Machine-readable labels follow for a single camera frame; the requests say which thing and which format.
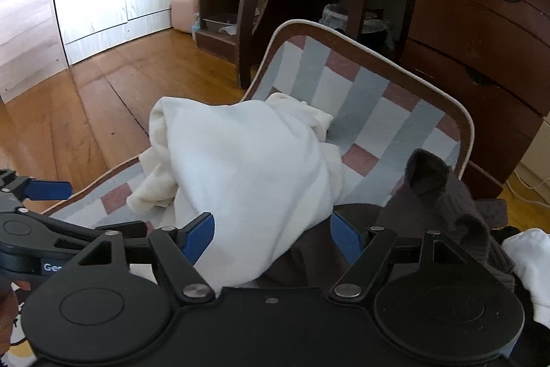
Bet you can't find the white fleece zip hoodie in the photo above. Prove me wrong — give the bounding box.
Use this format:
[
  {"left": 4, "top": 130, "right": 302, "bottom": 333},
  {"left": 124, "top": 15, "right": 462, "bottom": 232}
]
[{"left": 127, "top": 92, "right": 344, "bottom": 291}]

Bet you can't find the dark brown knit garment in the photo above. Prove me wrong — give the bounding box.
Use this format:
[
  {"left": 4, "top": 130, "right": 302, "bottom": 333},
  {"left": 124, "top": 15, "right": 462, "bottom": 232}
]
[{"left": 257, "top": 149, "right": 516, "bottom": 291}]

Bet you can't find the checkered grey pink rug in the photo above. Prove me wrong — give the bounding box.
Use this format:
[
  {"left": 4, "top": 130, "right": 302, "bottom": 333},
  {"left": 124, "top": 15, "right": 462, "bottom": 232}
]
[{"left": 51, "top": 20, "right": 474, "bottom": 228}]

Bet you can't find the white folded garment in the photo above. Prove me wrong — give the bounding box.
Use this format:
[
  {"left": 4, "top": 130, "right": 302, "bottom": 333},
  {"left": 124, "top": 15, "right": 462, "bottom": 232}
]
[{"left": 503, "top": 228, "right": 550, "bottom": 328}]

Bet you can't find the blue spray bottle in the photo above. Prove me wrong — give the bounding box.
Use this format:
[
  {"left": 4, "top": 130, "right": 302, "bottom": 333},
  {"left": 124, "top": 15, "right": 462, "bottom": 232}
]
[{"left": 190, "top": 12, "right": 201, "bottom": 41}]

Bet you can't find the pink small suitcase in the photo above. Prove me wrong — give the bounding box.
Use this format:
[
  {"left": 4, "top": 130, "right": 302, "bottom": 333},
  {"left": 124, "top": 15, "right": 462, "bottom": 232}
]
[{"left": 170, "top": 0, "right": 199, "bottom": 33}]

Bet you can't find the dark wooden desk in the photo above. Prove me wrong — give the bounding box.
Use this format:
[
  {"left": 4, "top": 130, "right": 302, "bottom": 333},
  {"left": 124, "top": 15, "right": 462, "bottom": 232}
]
[{"left": 199, "top": 0, "right": 549, "bottom": 197}]

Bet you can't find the white power cable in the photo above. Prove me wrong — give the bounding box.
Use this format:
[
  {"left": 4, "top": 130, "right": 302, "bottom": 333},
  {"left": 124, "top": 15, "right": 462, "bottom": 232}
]
[{"left": 506, "top": 170, "right": 550, "bottom": 207}]

